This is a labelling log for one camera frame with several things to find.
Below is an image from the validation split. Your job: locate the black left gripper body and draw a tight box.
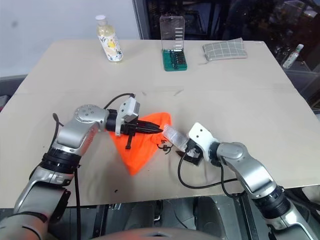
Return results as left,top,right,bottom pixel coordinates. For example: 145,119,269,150
114,119,141,138

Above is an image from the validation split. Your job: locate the black zip tie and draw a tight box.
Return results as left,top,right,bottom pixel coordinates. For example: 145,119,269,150
124,134,135,151

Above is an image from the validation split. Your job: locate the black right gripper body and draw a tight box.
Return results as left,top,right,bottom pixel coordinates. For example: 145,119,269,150
184,139,204,167

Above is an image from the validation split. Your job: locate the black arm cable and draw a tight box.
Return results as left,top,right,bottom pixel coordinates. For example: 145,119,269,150
52,92,137,226
177,152,242,198

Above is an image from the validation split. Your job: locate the black pouch drawstring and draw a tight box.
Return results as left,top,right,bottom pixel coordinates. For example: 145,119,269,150
156,139,174,154

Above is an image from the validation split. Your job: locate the grey checked fabric pouch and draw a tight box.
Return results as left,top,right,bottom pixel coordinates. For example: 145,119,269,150
201,37,249,62

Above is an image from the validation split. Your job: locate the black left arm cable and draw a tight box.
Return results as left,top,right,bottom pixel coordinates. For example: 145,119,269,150
52,92,137,226

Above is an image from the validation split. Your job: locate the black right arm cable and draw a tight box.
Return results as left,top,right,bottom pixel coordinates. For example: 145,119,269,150
177,152,242,198

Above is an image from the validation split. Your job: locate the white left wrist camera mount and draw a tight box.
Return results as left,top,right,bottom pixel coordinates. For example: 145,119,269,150
117,97,141,124

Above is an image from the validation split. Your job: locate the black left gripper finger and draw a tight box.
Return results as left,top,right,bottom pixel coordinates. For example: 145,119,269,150
137,120,161,130
137,126,163,135

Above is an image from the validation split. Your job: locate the orange fabric pouch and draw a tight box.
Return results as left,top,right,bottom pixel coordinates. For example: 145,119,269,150
107,112,173,177

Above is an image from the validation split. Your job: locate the small clear bottle green label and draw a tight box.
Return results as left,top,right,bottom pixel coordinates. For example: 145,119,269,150
282,43,305,70

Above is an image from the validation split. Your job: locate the yellow drink bottle white cap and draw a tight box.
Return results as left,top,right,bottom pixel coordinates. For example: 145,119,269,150
95,14,125,64

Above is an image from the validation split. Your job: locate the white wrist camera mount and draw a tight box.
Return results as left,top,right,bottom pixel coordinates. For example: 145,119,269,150
117,97,141,124
187,122,220,161

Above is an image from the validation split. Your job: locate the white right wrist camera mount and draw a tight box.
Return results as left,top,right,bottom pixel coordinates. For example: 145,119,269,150
187,122,220,161

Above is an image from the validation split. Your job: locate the green bit case clear lid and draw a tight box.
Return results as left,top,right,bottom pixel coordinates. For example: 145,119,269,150
159,15,189,72

